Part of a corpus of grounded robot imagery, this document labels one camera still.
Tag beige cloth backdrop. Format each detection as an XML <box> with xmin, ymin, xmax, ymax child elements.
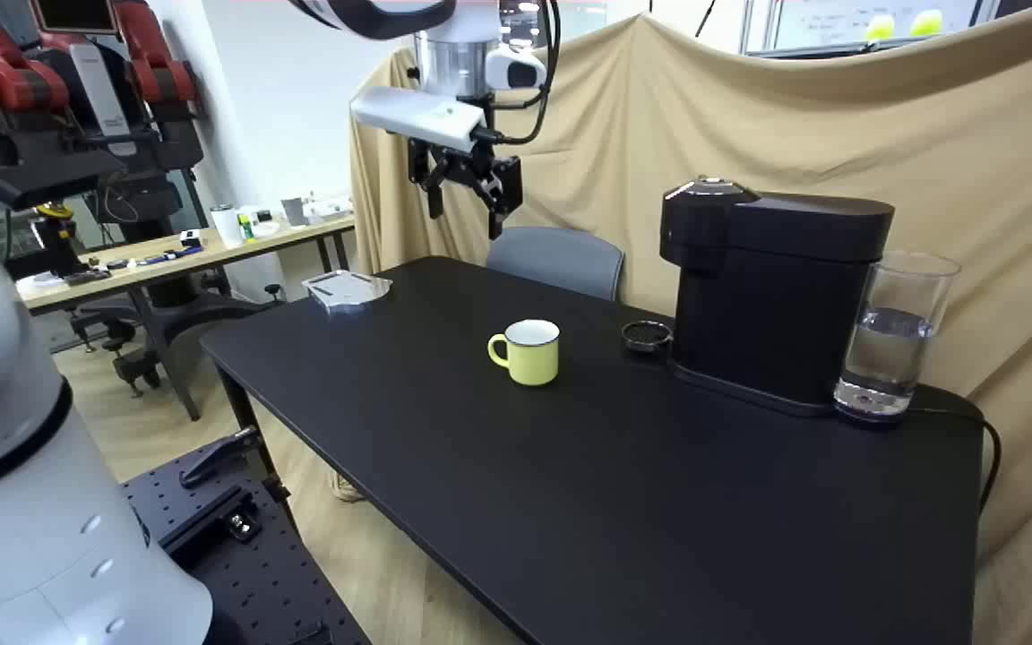
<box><xmin>254</xmin><ymin>0</ymin><xmax>1032</xmax><ymax>645</ymax></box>

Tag grey chair backrest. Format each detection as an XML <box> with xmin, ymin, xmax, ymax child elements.
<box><xmin>484</xmin><ymin>227</ymin><xmax>626</xmax><ymax>305</ymax></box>

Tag black perforated breadboard plate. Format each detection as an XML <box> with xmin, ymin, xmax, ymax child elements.
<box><xmin>119</xmin><ymin>431</ymin><xmax>372</xmax><ymax>645</ymax></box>

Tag wooden desk black legs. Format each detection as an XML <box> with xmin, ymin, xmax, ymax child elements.
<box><xmin>9</xmin><ymin>213</ymin><xmax>357</xmax><ymax>423</ymax></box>

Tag black power cable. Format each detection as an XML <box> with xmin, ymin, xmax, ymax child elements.
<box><xmin>909</xmin><ymin>391</ymin><xmax>1006</xmax><ymax>519</ymax></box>

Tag black capsule coffee machine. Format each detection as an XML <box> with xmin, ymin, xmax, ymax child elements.
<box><xmin>654</xmin><ymin>177</ymin><xmax>899</xmax><ymax>419</ymax></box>

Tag white folded paper stack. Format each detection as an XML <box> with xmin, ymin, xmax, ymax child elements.
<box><xmin>302</xmin><ymin>266</ymin><xmax>399</xmax><ymax>317</ymax></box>

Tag black office chair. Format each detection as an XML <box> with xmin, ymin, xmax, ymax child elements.
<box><xmin>63</xmin><ymin>276</ymin><xmax>273</xmax><ymax>403</ymax></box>

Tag yellow mug white inside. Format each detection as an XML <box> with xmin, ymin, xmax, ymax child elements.
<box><xmin>484</xmin><ymin>317</ymin><xmax>567</xmax><ymax>391</ymax></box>

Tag clear water tank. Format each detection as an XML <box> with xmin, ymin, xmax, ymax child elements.
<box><xmin>828</xmin><ymin>253</ymin><xmax>957</xmax><ymax>431</ymax></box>

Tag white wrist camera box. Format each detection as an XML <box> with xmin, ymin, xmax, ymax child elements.
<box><xmin>346</xmin><ymin>85</ymin><xmax>491</xmax><ymax>156</ymax></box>

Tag small black round cup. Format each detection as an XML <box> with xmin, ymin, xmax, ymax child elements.
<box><xmin>616</xmin><ymin>311</ymin><xmax>678</xmax><ymax>359</ymax></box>

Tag red and black robot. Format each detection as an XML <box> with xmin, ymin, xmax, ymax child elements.
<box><xmin>0</xmin><ymin>0</ymin><xmax>212</xmax><ymax>208</ymax></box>

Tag whiteboard with dark frame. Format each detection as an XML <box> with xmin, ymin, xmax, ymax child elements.
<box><xmin>737</xmin><ymin>0</ymin><xmax>1032</xmax><ymax>60</ymax></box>

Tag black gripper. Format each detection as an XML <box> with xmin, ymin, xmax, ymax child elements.
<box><xmin>406</xmin><ymin>137</ymin><xmax>525</xmax><ymax>239</ymax></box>

